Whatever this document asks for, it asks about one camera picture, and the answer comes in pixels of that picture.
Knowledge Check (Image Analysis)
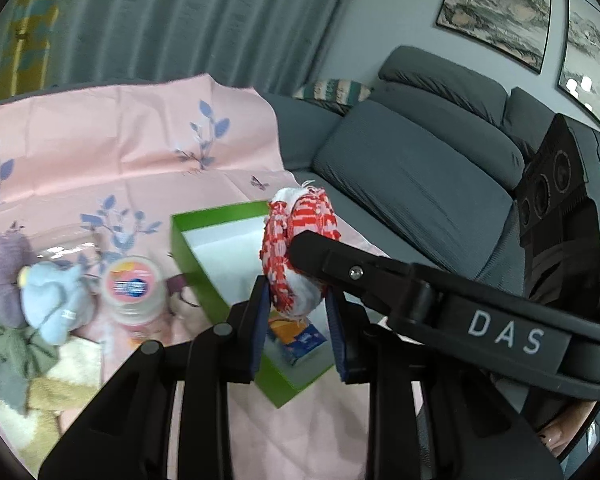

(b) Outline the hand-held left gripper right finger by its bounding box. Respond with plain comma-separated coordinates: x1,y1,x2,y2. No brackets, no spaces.
325,289,564,480

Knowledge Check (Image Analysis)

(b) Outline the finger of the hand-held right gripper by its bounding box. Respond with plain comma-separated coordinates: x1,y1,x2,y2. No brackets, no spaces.
286,230,433,331

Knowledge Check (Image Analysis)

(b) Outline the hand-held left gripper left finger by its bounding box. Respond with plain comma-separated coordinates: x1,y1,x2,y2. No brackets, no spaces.
37,276,272,480

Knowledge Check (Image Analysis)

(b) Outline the red and white knitted cloth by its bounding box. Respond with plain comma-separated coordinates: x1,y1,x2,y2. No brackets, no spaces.
259,182,342,318

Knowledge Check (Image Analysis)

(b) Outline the green cardboard box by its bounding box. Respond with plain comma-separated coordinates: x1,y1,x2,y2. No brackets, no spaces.
170,200,342,408

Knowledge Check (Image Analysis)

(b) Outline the green towel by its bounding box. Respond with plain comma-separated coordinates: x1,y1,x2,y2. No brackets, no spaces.
0,324,61,413

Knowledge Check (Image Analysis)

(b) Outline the person's right hand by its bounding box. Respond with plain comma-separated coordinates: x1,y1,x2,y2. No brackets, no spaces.
537,400,600,461

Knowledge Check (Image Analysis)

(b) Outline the blue and orange packet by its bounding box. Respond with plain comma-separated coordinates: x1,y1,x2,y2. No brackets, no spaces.
267,310,328,367

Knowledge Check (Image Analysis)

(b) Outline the grey sofa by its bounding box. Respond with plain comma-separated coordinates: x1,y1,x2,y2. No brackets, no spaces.
260,45,561,296

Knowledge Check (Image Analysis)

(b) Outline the pink plastic jar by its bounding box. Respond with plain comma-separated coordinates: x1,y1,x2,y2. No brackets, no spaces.
100,255,168,331

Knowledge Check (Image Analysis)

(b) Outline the striped cushion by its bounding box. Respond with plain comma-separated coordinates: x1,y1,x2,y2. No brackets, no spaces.
292,77,373,113

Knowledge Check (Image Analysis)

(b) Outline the white and yellow towel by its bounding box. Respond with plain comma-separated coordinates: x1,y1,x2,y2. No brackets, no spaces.
0,337,106,466

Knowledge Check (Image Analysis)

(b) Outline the light blue plush toy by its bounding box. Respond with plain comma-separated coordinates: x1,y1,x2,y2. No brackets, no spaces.
19,262,93,346

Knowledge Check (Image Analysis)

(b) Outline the clear glass bottle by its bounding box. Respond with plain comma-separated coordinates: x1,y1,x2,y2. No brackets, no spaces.
25,222,111,266

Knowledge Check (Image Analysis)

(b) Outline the pink floral bedsheet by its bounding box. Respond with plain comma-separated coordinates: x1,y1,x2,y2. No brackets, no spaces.
0,74,426,480

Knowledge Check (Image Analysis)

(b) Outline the purple plush toy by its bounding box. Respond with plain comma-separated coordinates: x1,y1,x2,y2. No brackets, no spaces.
0,232,38,328

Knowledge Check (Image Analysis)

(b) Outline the grey curtain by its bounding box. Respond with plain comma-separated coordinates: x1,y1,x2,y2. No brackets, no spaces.
45,0,361,96

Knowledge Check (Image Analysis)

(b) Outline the framed landscape painting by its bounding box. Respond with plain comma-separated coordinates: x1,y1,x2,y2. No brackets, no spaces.
557,0,600,141
435,0,553,75

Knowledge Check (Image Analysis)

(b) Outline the yellow curtain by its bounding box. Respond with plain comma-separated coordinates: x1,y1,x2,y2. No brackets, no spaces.
0,0,76,101

